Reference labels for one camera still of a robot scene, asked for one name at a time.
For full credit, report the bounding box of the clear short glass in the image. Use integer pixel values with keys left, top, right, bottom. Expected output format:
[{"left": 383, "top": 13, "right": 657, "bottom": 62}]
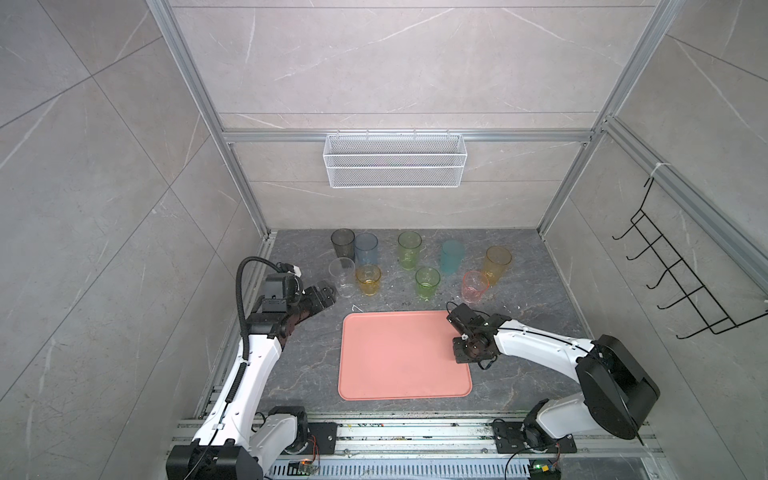
[{"left": 328, "top": 257, "right": 356, "bottom": 298}]

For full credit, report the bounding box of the dark grey tall glass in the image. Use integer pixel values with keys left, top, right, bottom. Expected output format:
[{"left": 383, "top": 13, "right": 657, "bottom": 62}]
[{"left": 331, "top": 228, "right": 355, "bottom": 260}]

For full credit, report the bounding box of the blue tall glass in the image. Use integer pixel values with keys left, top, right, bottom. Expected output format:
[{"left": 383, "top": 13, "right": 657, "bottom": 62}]
[{"left": 354, "top": 232, "right": 379, "bottom": 266}]

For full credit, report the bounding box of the green tall glass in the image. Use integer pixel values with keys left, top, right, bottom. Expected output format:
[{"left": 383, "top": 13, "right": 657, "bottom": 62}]
[{"left": 398, "top": 231, "right": 423, "bottom": 270}]

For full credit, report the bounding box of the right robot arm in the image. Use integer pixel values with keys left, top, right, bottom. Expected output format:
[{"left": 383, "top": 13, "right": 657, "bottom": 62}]
[{"left": 446, "top": 301, "right": 660, "bottom": 452}]

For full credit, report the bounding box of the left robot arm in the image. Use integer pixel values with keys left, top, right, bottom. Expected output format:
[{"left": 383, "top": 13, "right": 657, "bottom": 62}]
[{"left": 165, "top": 273, "right": 337, "bottom": 479}]

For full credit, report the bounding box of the pink plastic tray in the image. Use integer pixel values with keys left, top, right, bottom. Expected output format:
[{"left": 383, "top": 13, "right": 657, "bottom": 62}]
[{"left": 338, "top": 310, "right": 472, "bottom": 401}]

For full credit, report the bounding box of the yellow short glass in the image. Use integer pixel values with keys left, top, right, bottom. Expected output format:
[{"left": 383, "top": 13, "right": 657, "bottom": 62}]
[{"left": 355, "top": 264, "right": 382, "bottom": 296}]

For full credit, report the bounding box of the pink short glass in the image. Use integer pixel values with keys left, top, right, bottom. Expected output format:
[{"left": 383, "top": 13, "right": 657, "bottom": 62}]
[{"left": 461, "top": 270, "right": 490, "bottom": 304}]

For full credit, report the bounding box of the green short glass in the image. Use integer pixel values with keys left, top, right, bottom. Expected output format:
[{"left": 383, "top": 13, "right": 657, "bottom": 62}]
[{"left": 415, "top": 266, "right": 441, "bottom": 300}]

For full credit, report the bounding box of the amber tall glass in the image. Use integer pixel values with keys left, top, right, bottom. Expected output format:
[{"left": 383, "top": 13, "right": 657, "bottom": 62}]
[{"left": 482, "top": 246, "right": 513, "bottom": 286}]

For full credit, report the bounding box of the teal tall glass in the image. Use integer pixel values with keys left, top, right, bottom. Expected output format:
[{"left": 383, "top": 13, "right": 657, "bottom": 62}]
[{"left": 440, "top": 239, "right": 465, "bottom": 275}]

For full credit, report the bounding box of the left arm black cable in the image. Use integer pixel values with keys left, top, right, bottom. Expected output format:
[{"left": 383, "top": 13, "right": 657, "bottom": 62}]
[{"left": 235, "top": 256, "right": 295, "bottom": 361}]

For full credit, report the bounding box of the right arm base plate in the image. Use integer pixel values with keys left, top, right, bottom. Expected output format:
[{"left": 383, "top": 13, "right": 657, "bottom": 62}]
[{"left": 489, "top": 418, "right": 577, "bottom": 454}]

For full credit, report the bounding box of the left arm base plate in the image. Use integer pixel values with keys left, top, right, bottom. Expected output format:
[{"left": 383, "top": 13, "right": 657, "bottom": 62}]
[{"left": 283, "top": 420, "right": 339, "bottom": 455}]

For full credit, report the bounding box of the white wire mesh basket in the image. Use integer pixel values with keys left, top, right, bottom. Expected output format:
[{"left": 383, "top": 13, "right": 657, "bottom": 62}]
[{"left": 323, "top": 133, "right": 468, "bottom": 189}]

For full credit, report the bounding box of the black wire hook rack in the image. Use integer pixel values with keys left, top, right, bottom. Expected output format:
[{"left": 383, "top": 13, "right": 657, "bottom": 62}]
[{"left": 611, "top": 177, "right": 767, "bottom": 340}]

